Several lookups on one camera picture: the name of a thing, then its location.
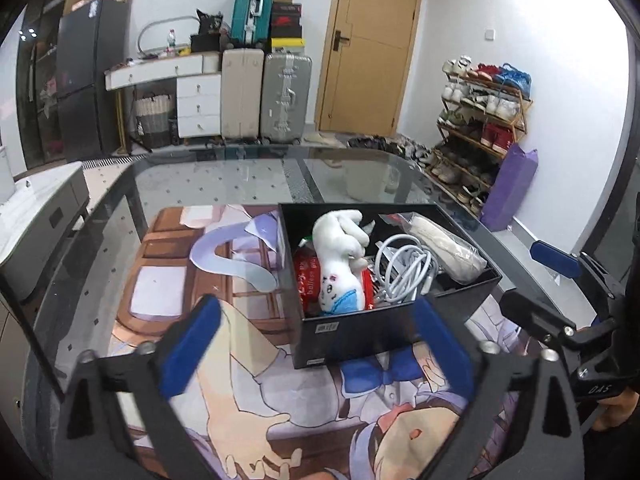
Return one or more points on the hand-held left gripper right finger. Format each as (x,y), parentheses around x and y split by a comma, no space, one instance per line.
(442,350)

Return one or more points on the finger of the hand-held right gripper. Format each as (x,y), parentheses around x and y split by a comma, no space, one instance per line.
(530,312)
(555,259)

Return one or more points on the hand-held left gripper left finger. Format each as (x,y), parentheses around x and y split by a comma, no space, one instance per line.
(192,345)

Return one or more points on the black cardboard box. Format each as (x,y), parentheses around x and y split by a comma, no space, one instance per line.
(360,340)

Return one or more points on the cream cloth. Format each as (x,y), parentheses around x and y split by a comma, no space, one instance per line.
(445,250)

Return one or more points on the red white plastic packet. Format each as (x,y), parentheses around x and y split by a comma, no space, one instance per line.
(307,280)

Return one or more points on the white plush toy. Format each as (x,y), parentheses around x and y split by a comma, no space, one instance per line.
(340,260)

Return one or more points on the person's right hand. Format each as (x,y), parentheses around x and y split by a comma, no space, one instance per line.
(620,407)

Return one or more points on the printed table mat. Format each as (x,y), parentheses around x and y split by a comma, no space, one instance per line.
(240,360)

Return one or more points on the purple bag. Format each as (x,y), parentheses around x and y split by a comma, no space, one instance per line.
(510,190)

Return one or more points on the wooden shoe rack with shoes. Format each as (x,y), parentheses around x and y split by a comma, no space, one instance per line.
(480,125)

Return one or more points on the white plastic bin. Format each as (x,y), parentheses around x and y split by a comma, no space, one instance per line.
(370,180)

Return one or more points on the white grey low cabinet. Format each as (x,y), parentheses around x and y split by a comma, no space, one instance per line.
(45,210)

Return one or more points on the woven laundry basket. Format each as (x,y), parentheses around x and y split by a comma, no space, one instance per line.
(152,122)

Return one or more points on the beige slippers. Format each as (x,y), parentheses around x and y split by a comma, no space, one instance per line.
(324,138)

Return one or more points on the white desk with drawers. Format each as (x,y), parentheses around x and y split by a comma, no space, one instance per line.
(197,95)

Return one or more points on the beige suitcase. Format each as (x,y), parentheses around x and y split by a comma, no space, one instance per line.
(242,95)

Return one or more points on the silver suitcase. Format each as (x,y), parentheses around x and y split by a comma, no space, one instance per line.
(286,97)

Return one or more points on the wooden door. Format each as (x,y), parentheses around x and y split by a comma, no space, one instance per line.
(370,50)

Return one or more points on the dark glass cabinet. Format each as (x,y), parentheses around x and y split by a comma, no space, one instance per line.
(40,110)

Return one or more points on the dark grey refrigerator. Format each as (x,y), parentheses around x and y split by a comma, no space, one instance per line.
(85,85)

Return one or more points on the clear water bottle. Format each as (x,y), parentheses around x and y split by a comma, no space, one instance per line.
(171,42)

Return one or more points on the black bag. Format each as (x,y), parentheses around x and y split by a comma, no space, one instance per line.
(207,35)

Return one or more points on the yellow black shoe box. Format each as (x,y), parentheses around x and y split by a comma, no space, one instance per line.
(287,45)

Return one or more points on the oval metal hoop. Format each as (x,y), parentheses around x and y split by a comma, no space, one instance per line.
(147,30)

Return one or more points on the teal suitcase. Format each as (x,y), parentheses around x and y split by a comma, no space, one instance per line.
(247,10)

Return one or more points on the black red shoe box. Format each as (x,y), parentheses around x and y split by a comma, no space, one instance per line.
(286,14)

